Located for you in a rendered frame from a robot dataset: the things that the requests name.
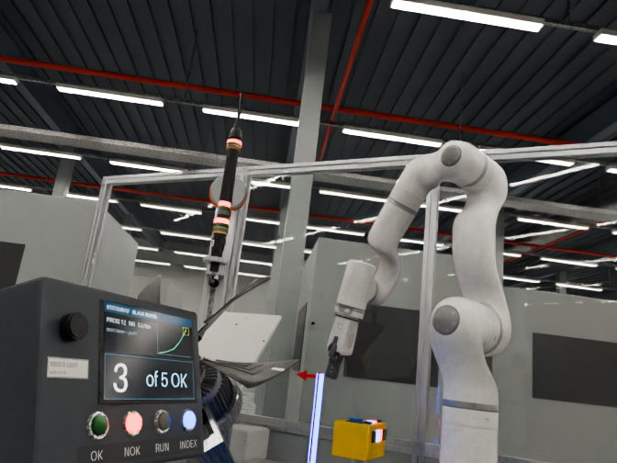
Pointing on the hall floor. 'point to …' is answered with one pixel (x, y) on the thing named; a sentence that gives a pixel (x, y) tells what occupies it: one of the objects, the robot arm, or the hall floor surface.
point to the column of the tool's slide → (218, 281)
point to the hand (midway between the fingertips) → (332, 370)
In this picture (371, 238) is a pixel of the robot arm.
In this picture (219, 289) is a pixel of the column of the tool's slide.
